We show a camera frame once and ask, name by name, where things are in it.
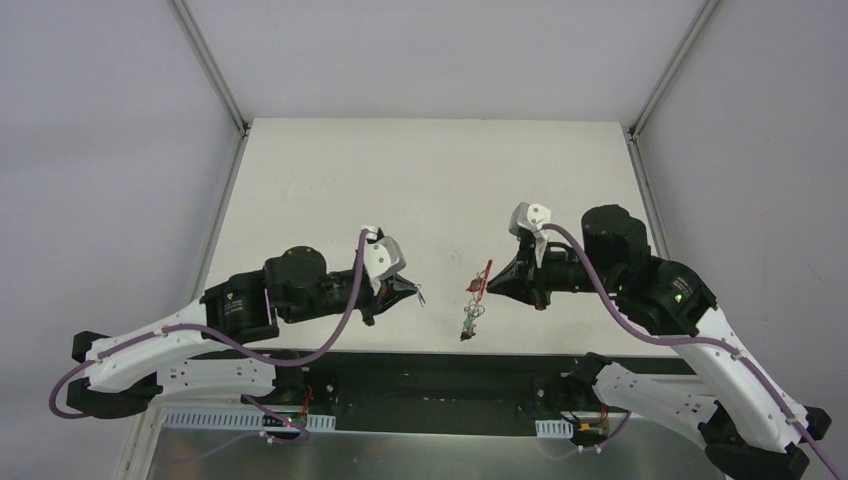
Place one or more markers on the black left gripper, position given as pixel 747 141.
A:
pixel 379 299

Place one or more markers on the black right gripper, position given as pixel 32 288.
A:
pixel 530 277

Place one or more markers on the blue tag key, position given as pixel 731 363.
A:
pixel 420 296

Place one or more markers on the keyring bunch with tags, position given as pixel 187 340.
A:
pixel 474 308

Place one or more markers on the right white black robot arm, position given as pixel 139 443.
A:
pixel 746 425

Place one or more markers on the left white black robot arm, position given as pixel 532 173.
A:
pixel 202 348

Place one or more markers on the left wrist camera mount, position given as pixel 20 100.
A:
pixel 382 257

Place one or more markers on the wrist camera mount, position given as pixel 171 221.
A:
pixel 527 221
pixel 382 257

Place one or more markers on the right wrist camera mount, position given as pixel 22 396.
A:
pixel 527 221

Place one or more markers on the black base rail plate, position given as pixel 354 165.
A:
pixel 469 394

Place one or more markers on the white slotted cable duct right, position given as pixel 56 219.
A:
pixel 554 429

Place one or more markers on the white slotted cable duct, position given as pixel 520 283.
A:
pixel 243 420
pixel 554 429

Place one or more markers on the aluminium frame post left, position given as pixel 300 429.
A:
pixel 208 64

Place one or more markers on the aluminium frame post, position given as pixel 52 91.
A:
pixel 685 47
pixel 208 64

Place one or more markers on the white slotted cable duct left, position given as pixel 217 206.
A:
pixel 243 420

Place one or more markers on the aluminium frame post right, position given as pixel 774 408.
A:
pixel 685 47

